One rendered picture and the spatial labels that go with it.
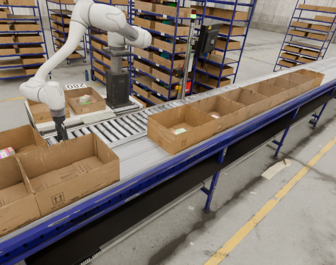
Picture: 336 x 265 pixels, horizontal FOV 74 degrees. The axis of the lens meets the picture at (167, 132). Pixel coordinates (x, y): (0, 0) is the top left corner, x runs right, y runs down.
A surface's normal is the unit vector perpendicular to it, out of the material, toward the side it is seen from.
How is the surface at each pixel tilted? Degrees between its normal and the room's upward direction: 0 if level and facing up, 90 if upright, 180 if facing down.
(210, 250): 0
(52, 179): 2
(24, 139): 90
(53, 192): 90
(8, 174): 90
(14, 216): 91
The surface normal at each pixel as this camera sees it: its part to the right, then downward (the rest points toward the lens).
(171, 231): 0.10, -0.84
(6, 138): 0.72, 0.42
